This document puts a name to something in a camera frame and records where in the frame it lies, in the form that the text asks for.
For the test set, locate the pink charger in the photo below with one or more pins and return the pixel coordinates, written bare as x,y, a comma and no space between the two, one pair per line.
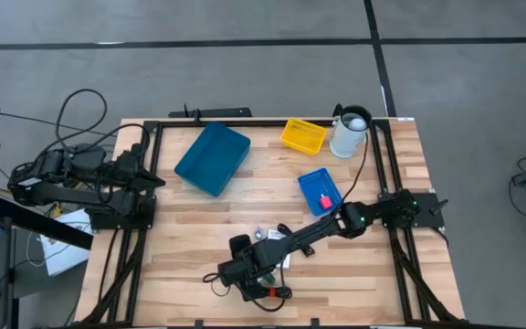
326,202

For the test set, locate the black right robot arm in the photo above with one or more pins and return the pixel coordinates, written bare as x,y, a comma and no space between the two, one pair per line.
313,233

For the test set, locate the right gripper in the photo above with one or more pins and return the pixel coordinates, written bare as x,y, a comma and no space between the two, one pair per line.
249,267

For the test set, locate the teal plastic bin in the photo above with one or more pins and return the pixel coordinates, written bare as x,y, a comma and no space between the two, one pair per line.
213,157

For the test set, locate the black desk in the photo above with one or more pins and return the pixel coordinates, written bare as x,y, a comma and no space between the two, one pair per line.
39,221

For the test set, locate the black electronics box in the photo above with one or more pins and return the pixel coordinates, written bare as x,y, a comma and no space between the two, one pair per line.
222,112

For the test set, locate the white cylindrical container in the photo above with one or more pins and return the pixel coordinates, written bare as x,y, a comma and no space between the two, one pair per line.
345,141

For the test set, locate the white ball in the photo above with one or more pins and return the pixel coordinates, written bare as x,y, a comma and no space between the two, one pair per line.
358,124

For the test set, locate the black aluminium table frame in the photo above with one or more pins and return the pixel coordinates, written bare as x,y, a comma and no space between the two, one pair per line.
263,122

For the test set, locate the yellow plastic basket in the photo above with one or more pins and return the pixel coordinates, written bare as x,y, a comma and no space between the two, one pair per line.
303,135

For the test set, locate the white box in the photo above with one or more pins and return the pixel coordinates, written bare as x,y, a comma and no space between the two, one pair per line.
64,256

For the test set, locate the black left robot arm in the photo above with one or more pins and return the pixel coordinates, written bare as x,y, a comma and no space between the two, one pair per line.
62,194

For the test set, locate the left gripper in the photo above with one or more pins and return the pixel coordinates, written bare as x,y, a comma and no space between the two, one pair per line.
130,169

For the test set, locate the blue plastic basket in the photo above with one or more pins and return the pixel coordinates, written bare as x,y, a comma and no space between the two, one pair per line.
313,183

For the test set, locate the black table clamp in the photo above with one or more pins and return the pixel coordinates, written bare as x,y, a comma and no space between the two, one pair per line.
196,118
198,323
315,322

